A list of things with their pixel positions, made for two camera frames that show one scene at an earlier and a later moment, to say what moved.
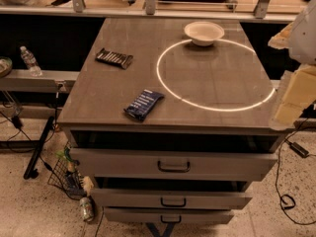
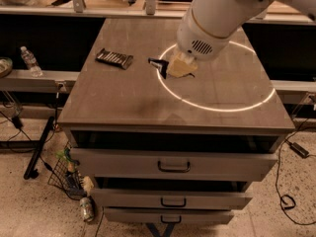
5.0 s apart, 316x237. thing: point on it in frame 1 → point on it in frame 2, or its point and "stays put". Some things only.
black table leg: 31,171 stays put
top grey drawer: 175,164 stays put
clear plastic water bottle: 31,62 stays put
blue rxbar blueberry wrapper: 143,104 → 161,64
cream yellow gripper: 305,39 → 195,40
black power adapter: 299,150 stays put
